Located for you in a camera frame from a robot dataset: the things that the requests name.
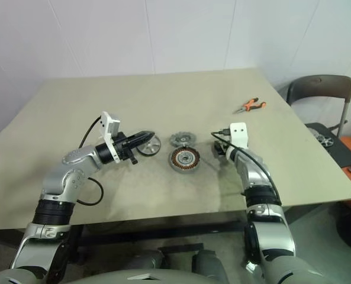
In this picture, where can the spare silver spoked rotor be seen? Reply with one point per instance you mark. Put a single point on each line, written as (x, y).
(323, 137)

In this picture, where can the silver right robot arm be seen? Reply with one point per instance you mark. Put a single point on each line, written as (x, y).
(252, 174)

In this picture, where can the dark folding chair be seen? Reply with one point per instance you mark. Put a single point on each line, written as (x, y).
(320, 88)

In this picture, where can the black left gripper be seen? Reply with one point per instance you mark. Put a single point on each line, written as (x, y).
(123, 146)

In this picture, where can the dark grey rounded shape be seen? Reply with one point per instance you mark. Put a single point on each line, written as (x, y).
(151, 258)
(209, 261)

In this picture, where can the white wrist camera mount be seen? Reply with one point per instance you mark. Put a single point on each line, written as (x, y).
(108, 122)
(238, 133)

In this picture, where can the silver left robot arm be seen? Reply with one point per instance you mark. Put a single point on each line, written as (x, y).
(74, 168)

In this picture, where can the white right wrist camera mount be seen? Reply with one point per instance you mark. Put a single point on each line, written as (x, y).
(238, 133)

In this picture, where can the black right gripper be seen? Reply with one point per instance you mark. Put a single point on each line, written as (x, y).
(219, 149)

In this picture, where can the motor housing with copper coils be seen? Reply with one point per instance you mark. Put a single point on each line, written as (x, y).
(184, 159)

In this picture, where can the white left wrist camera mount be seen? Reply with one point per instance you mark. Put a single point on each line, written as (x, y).
(108, 122)

